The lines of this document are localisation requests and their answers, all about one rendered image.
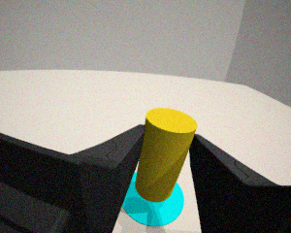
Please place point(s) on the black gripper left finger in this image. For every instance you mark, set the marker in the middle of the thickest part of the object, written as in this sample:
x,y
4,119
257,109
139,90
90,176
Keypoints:
x,y
91,184

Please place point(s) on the yellow cylinder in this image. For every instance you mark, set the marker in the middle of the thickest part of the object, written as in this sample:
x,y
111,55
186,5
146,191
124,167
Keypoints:
x,y
168,134

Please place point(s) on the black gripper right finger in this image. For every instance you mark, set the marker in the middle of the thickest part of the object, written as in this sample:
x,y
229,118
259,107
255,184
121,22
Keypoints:
x,y
231,198

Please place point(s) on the cyan circle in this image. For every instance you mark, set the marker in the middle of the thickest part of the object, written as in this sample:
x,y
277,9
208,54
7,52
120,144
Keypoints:
x,y
150,213

